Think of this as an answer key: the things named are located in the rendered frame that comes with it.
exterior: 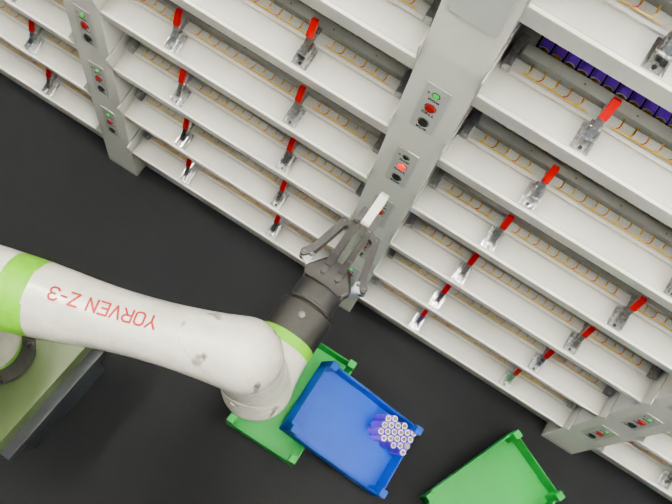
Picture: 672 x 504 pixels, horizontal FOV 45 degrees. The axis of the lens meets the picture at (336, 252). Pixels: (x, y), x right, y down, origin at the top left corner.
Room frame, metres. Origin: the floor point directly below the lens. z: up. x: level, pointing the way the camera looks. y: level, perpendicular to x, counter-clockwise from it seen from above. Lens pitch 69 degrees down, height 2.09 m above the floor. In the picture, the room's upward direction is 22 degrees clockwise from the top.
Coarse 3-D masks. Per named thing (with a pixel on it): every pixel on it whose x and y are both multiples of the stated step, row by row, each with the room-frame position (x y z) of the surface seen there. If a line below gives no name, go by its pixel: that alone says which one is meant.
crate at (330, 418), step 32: (320, 384) 0.42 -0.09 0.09; (352, 384) 0.45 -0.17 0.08; (288, 416) 0.31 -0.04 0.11; (320, 416) 0.35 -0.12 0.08; (352, 416) 0.38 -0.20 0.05; (320, 448) 0.28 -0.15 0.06; (352, 448) 0.31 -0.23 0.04; (384, 448) 0.34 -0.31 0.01; (352, 480) 0.24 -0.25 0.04; (384, 480) 0.27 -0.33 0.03
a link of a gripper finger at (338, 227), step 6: (342, 222) 0.52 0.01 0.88; (330, 228) 0.50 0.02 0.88; (336, 228) 0.50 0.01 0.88; (342, 228) 0.51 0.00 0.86; (324, 234) 0.48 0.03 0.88; (330, 234) 0.49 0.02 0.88; (336, 234) 0.50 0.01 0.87; (318, 240) 0.47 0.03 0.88; (324, 240) 0.47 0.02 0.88; (330, 240) 0.49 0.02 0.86; (306, 246) 0.45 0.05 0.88; (312, 246) 0.46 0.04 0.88; (318, 246) 0.46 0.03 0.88; (300, 252) 0.44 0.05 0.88; (306, 252) 0.44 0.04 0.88
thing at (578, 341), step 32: (416, 224) 0.71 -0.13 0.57; (416, 256) 0.65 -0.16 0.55; (448, 256) 0.67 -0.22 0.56; (480, 256) 0.69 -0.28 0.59; (480, 288) 0.63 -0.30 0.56; (512, 288) 0.66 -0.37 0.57; (512, 320) 0.60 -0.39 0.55; (544, 320) 0.62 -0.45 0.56; (576, 320) 0.64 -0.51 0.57; (576, 352) 0.58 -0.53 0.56; (608, 352) 0.60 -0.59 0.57; (608, 384) 0.56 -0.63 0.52; (640, 384) 0.57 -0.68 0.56
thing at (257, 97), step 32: (96, 0) 0.78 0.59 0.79; (128, 0) 0.82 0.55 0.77; (128, 32) 0.78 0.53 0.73; (160, 32) 0.79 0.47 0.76; (192, 32) 0.81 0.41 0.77; (192, 64) 0.75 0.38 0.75; (224, 64) 0.77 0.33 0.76; (256, 96) 0.74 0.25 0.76; (288, 128) 0.70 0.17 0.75; (320, 128) 0.73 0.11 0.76; (352, 128) 0.75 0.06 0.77; (352, 160) 0.69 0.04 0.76
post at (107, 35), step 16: (64, 0) 0.80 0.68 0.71; (80, 0) 0.79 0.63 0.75; (96, 16) 0.79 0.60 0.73; (96, 32) 0.79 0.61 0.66; (112, 32) 0.81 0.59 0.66; (80, 48) 0.80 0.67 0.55; (96, 48) 0.79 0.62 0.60; (112, 48) 0.80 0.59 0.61; (96, 64) 0.79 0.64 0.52; (112, 80) 0.79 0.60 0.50; (96, 96) 0.80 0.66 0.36; (112, 96) 0.79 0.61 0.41; (96, 112) 0.80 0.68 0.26; (112, 112) 0.79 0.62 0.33; (128, 128) 0.79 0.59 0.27; (112, 144) 0.80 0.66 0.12; (112, 160) 0.80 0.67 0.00; (128, 160) 0.79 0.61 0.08
